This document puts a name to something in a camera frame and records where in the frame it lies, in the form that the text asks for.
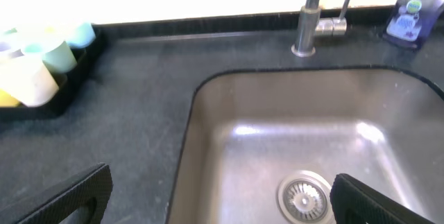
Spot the blue cup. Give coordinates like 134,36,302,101
65,21,96,50

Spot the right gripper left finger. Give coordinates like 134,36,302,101
0,163,114,224

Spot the blue soap bottle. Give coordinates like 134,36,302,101
382,0,444,51

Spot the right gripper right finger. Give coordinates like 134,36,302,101
329,173,438,224

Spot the yellow cup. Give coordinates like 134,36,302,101
43,25,69,40
0,89,22,108

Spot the white cup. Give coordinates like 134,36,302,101
0,55,60,107

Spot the steel tap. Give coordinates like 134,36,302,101
291,0,357,58

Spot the grey cup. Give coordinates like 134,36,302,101
0,40,24,62

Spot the black tray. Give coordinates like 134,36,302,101
0,26,108,121

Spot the steel sink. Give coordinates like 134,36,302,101
165,66,444,224

